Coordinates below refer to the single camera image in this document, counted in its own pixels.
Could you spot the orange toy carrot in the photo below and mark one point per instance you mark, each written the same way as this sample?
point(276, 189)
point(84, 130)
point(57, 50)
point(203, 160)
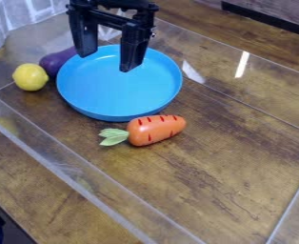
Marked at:
point(144, 130)

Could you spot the yellow toy lemon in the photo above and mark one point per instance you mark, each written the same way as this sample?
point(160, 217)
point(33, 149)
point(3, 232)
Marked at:
point(29, 77)

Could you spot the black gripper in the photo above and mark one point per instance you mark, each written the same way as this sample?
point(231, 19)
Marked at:
point(85, 17)

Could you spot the black strip on wood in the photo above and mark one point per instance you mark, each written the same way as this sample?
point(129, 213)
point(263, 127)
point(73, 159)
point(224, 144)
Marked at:
point(261, 17)

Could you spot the clear acrylic enclosure wall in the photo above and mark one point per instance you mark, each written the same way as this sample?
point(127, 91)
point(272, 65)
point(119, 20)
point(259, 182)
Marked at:
point(217, 185)

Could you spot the blue round tray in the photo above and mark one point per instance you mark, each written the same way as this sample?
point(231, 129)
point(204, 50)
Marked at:
point(116, 96)

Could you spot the purple toy eggplant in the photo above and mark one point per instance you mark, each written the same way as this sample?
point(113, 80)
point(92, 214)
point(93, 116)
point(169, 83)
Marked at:
point(55, 60)

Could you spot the white grid curtain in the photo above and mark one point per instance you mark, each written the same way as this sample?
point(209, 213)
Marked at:
point(19, 13)

